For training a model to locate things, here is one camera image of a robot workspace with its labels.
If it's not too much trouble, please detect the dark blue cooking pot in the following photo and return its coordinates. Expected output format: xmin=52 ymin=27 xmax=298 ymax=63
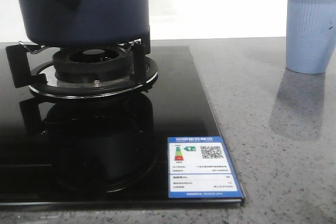
xmin=19 ymin=0 xmax=149 ymax=48

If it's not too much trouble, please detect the light blue ribbed cup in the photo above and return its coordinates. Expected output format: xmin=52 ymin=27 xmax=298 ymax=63
xmin=286 ymin=0 xmax=335 ymax=74

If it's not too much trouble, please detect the black round gas burner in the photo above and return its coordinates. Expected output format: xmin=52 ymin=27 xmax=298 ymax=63
xmin=52 ymin=46 xmax=133 ymax=83

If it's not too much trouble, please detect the black pot support grate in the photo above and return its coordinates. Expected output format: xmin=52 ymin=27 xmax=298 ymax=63
xmin=5 ymin=33 xmax=158 ymax=100

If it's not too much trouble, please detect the blue energy label sticker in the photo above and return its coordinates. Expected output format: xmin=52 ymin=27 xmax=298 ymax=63
xmin=167 ymin=136 xmax=244 ymax=200

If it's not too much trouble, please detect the black glass gas stove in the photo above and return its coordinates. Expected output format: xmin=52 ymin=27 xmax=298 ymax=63
xmin=1 ymin=46 xmax=245 ymax=209

